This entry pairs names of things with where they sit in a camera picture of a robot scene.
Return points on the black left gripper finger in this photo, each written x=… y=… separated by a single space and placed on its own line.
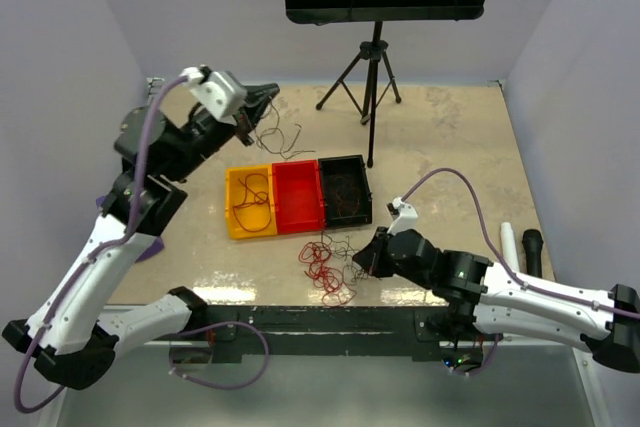
x=255 y=114
x=257 y=94

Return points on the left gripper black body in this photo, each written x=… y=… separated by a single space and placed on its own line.
x=242 y=123

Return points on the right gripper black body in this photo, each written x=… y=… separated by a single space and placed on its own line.
x=388 y=266

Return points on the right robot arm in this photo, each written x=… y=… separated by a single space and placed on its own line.
x=484 y=298

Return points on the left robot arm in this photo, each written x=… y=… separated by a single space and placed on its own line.
x=68 y=340

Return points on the black plastic bin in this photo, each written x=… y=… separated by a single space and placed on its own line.
x=346 y=192

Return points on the yellow plastic bin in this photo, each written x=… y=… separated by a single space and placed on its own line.
x=249 y=202

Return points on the red plastic bin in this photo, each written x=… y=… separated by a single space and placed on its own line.
x=299 y=203

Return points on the white cylinder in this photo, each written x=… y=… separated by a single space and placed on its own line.
x=509 y=247

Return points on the black cylinder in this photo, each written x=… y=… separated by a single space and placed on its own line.
x=532 y=243

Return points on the purple holder block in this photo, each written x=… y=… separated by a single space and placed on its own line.
x=154 y=249

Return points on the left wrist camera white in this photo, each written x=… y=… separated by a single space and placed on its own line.
x=219 y=92

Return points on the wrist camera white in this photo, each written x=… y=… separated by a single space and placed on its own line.
x=219 y=92
x=404 y=216

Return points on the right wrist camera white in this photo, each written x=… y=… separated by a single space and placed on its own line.
x=404 y=216

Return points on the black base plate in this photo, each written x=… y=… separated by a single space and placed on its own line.
x=415 y=332

